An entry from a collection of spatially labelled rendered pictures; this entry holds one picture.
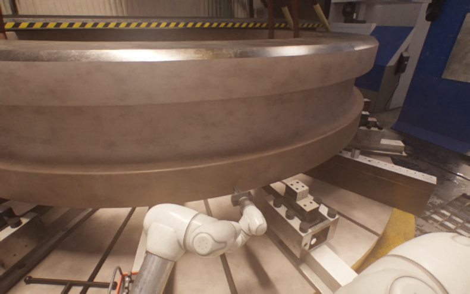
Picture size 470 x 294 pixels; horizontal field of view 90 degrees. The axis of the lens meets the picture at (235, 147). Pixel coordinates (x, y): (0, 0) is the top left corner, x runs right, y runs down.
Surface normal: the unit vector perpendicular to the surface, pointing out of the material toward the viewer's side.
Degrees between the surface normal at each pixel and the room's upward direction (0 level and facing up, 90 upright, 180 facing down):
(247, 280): 0
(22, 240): 90
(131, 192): 90
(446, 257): 2
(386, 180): 90
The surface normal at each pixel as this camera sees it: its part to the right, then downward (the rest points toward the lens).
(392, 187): -0.61, 0.37
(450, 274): -0.03, -0.68
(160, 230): -0.29, -0.40
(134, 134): 0.11, 0.46
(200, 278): 0.01, -0.88
